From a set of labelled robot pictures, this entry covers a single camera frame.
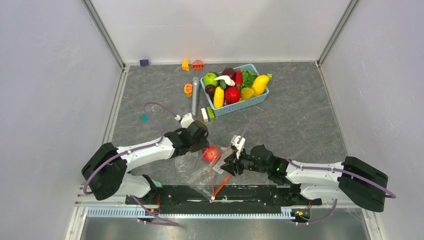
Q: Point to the purple toy block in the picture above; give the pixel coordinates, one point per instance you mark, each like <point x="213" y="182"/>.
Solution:
<point x="144" y="62"/>

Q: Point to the green toy lettuce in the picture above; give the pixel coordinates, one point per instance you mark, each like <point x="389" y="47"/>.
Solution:
<point x="248" y="78"/>

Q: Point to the red toy tomato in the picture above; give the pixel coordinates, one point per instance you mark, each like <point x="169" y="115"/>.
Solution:
<point x="232" y="94"/>

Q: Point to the yellow-green toy fruit slice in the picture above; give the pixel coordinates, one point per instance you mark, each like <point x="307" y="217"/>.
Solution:
<point x="247" y="93"/>

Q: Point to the red toy chili pepper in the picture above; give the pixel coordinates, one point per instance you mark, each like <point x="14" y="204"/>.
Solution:
<point x="238" y="78"/>

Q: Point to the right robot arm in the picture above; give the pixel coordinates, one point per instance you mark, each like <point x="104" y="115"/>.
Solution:
<point x="350" y="180"/>

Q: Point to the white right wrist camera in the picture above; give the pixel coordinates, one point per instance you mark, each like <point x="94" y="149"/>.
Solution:
<point x="237" y="144"/>

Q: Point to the green toy cucumber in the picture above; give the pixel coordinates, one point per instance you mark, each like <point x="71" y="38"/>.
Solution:
<point x="222" y="84"/>

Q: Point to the white slotted cable duct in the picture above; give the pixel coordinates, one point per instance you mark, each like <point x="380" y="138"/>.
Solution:
<point x="139" y="213"/>

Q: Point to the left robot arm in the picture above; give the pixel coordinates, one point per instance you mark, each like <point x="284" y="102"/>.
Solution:
<point x="108" y="171"/>

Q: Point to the yellow toy mango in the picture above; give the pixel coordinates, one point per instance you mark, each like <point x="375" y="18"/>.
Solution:
<point x="259" y="85"/>

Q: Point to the red semicircle toy block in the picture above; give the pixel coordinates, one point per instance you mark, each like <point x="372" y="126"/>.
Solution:
<point x="198" y="64"/>

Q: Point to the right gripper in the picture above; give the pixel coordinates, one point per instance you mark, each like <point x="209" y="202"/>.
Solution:
<point x="231" y="162"/>

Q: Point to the teal toy block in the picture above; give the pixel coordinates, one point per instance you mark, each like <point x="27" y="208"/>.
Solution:
<point x="144" y="117"/>

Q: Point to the yellow toy corn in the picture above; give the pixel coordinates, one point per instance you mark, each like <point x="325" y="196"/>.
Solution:
<point x="219" y="98"/>

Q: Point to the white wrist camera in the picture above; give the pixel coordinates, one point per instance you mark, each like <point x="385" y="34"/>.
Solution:
<point x="237" y="144"/>
<point x="185" y="120"/>

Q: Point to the green toy apple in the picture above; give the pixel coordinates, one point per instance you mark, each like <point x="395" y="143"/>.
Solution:
<point x="209" y="79"/>

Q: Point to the silver toy microphone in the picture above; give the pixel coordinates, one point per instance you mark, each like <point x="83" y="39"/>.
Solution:
<point x="195" y="98"/>

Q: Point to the red toy apple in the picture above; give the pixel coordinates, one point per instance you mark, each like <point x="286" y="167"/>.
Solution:
<point x="209" y="153"/>

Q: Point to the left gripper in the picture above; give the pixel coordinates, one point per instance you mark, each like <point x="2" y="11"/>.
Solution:
<point x="203" y="143"/>

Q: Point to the clear zip top bag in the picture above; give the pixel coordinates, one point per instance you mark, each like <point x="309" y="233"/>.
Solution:
<point x="205" y="178"/>

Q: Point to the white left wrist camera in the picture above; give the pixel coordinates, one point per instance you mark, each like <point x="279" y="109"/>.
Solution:
<point x="185" y="120"/>

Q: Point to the orange slice toy block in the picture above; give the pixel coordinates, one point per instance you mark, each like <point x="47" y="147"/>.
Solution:
<point x="188" y="89"/>

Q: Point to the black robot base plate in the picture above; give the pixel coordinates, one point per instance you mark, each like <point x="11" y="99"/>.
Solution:
<point x="232" y="199"/>

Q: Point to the dark red toy peach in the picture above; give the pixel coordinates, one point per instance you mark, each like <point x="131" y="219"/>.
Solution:
<point x="229" y="71"/>

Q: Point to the white green toy block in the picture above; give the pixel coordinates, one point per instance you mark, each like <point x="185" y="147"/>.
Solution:
<point x="207" y="114"/>

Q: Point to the white toy garlic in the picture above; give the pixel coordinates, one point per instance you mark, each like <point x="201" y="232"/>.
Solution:
<point x="226" y="80"/>

